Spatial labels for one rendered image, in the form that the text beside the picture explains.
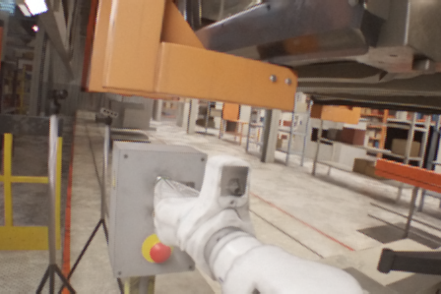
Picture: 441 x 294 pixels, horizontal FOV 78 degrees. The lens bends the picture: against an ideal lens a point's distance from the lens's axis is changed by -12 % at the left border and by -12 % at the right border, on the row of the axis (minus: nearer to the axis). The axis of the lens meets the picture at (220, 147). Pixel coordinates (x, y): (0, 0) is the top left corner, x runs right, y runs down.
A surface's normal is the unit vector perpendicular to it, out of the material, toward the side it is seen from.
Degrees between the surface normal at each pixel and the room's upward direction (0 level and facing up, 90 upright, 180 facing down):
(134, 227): 90
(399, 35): 90
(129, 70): 90
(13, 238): 90
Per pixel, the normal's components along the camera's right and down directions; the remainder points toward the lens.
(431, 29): 0.43, 0.17
